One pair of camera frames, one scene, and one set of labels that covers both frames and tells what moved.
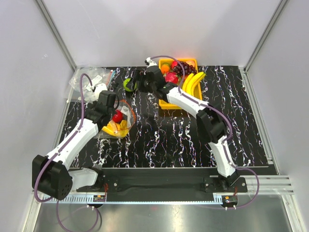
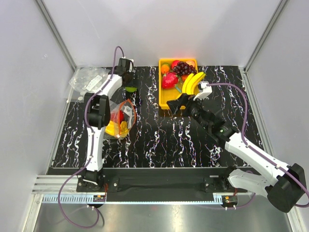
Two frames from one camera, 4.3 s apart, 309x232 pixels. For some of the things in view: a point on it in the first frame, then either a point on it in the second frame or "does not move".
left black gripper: (95, 102) to (127, 84)
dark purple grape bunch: (188, 69) does not move
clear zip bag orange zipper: (123, 117) does not move
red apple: (118, 116) does not move
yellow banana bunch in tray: (191, 84) does not move
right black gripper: (142, 77) to (184, 100)
